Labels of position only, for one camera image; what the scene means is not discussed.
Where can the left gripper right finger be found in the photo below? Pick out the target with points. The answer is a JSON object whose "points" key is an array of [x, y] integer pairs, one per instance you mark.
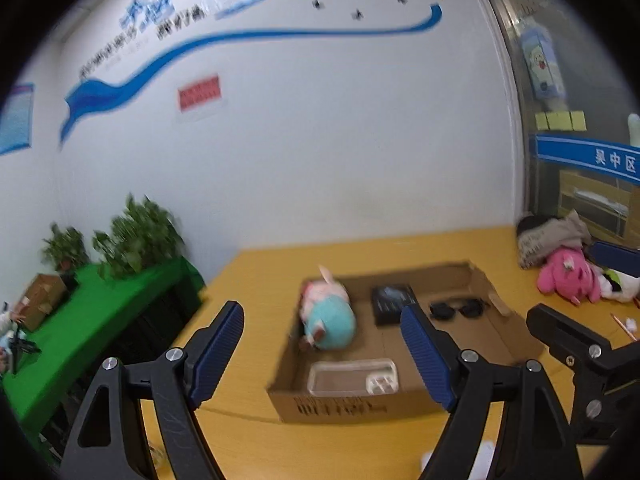
{"points": [[534, 440]]}

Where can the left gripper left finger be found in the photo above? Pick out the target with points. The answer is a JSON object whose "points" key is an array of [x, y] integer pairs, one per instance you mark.
{"points": [[108, 438]]}

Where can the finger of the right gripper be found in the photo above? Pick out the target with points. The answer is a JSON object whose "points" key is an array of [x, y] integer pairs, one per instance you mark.
{"points": [[616, 257], [606, 380]]}

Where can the white plastic box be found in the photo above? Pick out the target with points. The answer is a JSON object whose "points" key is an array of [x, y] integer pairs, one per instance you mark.
{"points": [[376, 377]]}

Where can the white green plush toy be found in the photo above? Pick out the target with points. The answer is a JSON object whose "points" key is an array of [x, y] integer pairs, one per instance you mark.
{"points": [[618, 286]]}

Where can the grey beige cloth bundle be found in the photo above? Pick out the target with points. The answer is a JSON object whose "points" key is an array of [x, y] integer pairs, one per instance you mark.
{"points": [[538, 235]]}

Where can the blue door sign strip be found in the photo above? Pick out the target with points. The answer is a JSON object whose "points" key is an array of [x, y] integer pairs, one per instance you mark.
{"points": [[612, 159]]}

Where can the green cloth covered table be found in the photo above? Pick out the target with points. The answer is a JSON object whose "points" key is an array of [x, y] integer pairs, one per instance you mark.
{"points": [[134, 319]]}

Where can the black sunglasses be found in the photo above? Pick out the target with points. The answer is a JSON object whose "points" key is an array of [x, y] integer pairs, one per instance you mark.
{"points": [[447, 310]]}

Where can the yellow sticky notes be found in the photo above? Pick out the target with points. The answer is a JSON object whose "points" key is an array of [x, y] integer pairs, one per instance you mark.
{"points": [[567, 120]]}

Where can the small brown cardboard box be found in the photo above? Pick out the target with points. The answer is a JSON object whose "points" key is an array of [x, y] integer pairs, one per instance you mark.
{"points": [[39, 299]]}

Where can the cartoon poster on glass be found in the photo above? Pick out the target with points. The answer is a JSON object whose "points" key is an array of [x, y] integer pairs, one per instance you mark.
{"points": [[542, 64]]}

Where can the small potted plant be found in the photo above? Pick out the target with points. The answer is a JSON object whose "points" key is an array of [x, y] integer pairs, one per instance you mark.
{"points": [[65, 249]]}

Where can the small black box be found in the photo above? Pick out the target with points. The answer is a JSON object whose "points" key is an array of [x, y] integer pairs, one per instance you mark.
{"points": [[388, 301]]}

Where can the open cardboard box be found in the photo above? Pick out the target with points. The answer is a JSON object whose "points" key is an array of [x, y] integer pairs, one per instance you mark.
{"points": [[500, 336]]}

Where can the large potted plant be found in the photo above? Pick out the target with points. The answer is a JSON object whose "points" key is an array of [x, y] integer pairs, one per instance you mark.
{"points": [[142, 236]]}

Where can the teal pink plush toy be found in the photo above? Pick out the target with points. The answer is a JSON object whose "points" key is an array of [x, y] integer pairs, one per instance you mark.
{"points": [[329, 323]]}

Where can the blue framed wall poster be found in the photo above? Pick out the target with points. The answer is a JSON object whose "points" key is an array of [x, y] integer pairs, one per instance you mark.
{"points": [[16, 119]]}

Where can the red wall notice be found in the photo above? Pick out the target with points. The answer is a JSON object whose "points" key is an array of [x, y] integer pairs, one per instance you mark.
{"points": [[199, 92]]}

